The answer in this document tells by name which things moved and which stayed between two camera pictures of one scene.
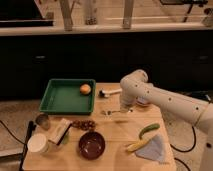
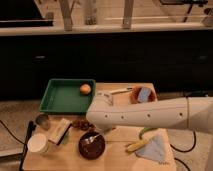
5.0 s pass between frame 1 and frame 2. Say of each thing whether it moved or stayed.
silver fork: moved
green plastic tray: stayed
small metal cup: stayed
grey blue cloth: stayed
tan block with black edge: stayed
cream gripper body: moved
